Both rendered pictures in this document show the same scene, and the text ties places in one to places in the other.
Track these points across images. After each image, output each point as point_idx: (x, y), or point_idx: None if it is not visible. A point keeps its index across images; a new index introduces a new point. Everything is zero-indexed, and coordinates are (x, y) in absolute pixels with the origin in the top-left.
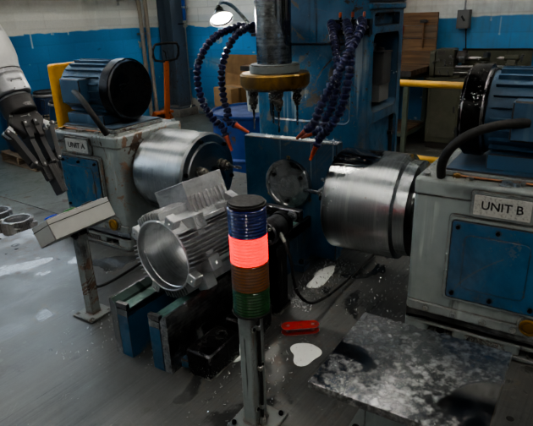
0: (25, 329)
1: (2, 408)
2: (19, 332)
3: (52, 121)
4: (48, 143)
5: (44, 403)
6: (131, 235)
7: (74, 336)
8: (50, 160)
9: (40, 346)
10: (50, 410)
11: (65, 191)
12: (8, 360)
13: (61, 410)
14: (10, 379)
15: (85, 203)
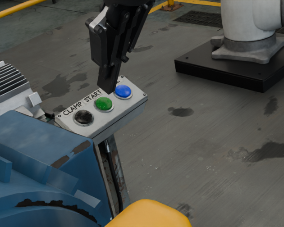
0: (194, 192)
1: (174, 126)
2: (199, 188)
3: (89, 22)
4: (105, 45)
5: (146, 130)
6: (41, 100)
7: (139, 183)
8: (109, 59)
9: (169, 171)
10: (140, 127)
11: (101, 88)
12: (193, 159)
13: (133, 127)
14: (180, 144)
15: (83, 110)
